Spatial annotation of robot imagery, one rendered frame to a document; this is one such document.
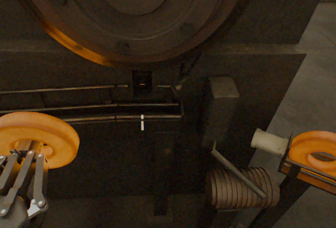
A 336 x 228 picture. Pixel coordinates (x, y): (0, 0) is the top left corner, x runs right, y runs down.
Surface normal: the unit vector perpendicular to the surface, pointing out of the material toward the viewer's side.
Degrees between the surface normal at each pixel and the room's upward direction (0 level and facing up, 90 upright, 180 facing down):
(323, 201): 0
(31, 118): 13
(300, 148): 90
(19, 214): 3
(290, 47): 0
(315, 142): 90
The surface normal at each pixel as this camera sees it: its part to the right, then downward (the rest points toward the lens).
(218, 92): 0.05, -0.73
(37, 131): 0.05, 0.72
